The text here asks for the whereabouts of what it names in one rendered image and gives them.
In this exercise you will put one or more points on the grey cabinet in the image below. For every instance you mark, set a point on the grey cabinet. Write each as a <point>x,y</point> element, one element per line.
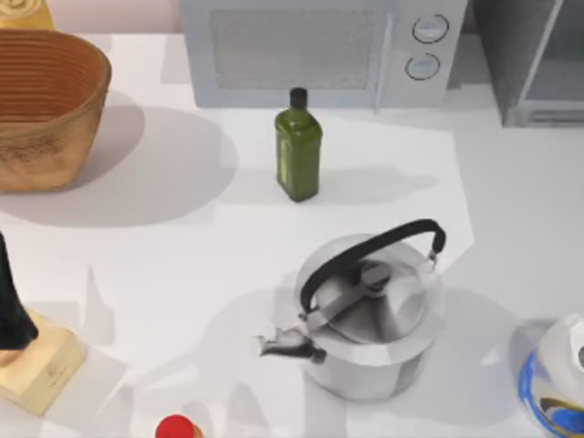
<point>538,64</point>

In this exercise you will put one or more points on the microwave knob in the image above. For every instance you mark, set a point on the microwave knob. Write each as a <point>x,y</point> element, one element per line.
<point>430,28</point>
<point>422,66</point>

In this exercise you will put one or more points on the red capped bottle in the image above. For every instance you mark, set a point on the red capped bottle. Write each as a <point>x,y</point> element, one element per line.
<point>175,427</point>

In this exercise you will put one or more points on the green bottle with black cap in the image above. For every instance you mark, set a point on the green bottle with black cap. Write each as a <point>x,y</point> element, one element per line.
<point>299,150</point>

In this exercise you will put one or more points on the yellow roll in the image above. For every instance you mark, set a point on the yellow roll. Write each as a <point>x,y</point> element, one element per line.
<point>23,11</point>

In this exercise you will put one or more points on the white and blue jug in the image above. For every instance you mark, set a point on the white and blue jug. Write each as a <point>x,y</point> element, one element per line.
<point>554,378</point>

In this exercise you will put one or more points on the black trophy on cream base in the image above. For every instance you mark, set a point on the black trophy on cream base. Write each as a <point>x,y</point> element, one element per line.
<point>27,351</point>

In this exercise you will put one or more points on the pale microwave oven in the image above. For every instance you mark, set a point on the pale microwave oven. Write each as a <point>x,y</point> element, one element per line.
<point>292,50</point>

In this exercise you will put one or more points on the woven brown basket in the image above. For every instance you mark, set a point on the woven brown basket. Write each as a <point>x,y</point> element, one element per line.
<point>45,114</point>

